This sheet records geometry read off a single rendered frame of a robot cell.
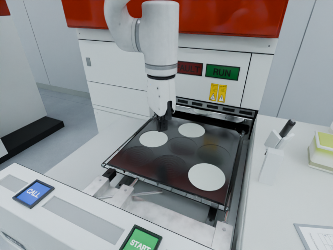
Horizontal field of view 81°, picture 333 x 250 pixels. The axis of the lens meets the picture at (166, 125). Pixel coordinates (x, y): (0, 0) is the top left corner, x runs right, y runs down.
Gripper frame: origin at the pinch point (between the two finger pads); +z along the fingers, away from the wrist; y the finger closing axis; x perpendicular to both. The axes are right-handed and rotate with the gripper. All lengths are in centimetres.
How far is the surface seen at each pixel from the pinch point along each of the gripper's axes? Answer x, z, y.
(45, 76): -62, 72, -350
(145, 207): -12.1, 11.7, 16.5
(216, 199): 3.7, 9.7, 23.4
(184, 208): -1.4, 17.6, 17.2
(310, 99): 185, 46, -51
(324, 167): 27.1, 1.8, 31.9
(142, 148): -5.4, 9.6, -3.6
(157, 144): -0.3, 9.4, -3.3
